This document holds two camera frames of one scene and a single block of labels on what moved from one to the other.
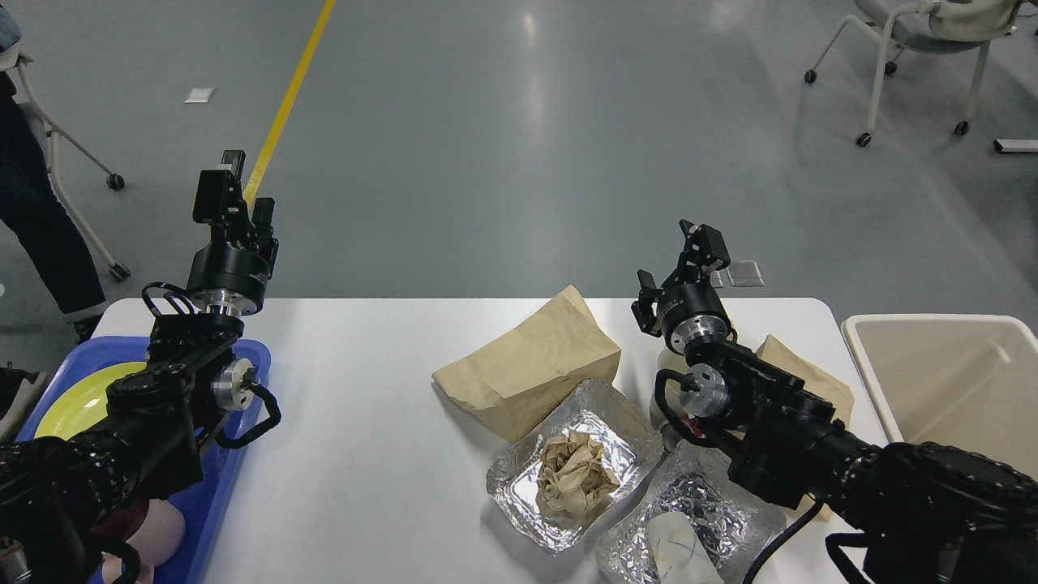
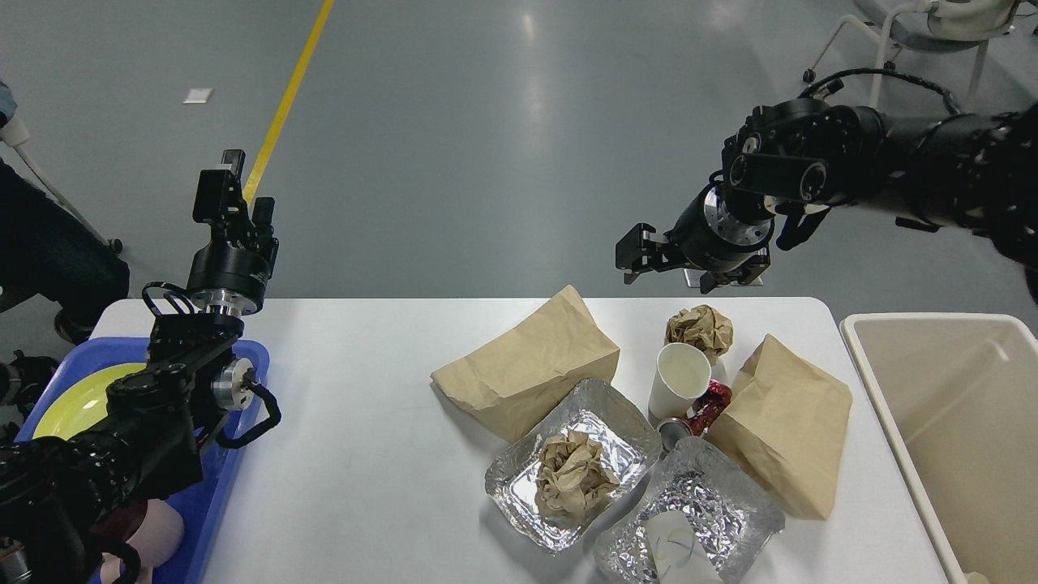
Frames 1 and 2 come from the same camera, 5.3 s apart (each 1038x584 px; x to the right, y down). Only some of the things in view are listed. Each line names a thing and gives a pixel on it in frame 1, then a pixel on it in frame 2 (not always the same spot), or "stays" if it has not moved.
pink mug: x=156 y=528 stays
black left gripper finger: x=262 y=234 stays
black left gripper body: x=229 y=276 stays
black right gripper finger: x=643 y=308 -> x=642 y=249
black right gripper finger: x=705 y=251 -> x=747 y=272
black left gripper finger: x=218 y=199 stays
